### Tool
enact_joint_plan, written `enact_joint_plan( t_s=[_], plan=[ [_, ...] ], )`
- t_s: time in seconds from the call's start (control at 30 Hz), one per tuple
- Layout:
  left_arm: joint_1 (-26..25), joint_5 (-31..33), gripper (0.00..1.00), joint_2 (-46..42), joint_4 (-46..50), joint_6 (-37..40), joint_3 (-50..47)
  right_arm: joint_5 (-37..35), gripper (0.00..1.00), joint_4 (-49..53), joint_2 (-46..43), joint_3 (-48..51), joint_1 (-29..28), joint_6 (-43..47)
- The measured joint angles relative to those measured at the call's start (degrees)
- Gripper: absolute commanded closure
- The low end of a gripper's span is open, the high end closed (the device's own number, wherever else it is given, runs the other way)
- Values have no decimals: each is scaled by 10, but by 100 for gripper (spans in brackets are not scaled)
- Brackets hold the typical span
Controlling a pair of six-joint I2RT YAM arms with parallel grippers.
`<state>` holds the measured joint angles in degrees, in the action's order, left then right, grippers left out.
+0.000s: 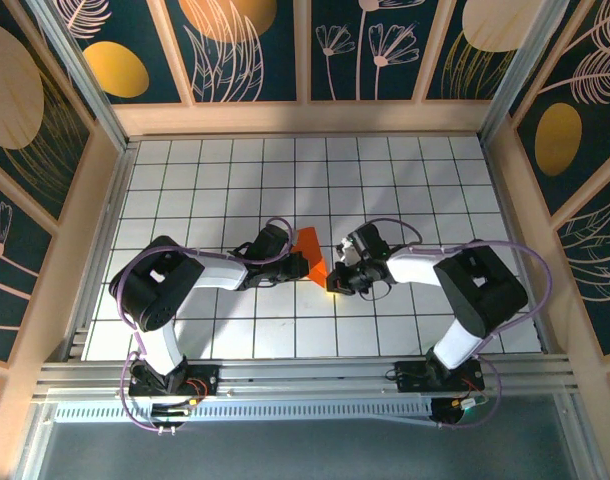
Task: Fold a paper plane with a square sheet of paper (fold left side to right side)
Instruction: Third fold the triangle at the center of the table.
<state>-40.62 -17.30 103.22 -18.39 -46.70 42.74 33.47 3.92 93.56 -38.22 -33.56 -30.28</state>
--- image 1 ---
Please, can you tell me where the orange square paper sheet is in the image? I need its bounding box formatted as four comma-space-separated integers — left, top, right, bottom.
290, 227, 332, 294

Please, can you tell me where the black round controller housing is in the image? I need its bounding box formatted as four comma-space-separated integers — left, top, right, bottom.
429, 398, 479, 430

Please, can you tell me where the black controller box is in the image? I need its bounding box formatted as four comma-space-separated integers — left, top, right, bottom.
151, 402, 191, 426

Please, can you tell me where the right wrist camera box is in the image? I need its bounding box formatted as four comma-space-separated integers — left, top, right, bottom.
334, 238, 361, 267

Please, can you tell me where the aluminium mounting rail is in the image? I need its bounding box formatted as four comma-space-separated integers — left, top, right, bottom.
32, 353, 582, 402

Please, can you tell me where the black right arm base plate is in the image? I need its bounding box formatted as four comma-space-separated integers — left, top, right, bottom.
393, 359, 486, 394

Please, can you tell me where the aluminium side rail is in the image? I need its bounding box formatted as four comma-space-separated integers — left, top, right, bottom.
479, 134, 571, 356
64, 142, 136, 361

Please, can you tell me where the slotted grey cable duct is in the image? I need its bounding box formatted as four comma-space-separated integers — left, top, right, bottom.
52, 397, 439, 426

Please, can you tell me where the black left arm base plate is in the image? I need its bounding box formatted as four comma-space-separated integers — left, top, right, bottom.
128, 363, 221, 399

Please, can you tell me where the aluminium corner post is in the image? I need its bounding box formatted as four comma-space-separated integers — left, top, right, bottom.
27, 0, 132, 151
478, 0, 571, 146

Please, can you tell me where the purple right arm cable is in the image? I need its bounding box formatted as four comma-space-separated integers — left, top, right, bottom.
369, 218, 554, 431

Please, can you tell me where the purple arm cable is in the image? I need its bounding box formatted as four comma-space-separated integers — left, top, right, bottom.
369, 218, 554, 431
109, 216, 294, 434

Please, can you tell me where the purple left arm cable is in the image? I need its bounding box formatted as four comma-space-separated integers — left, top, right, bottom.
109, 216, 294, 434

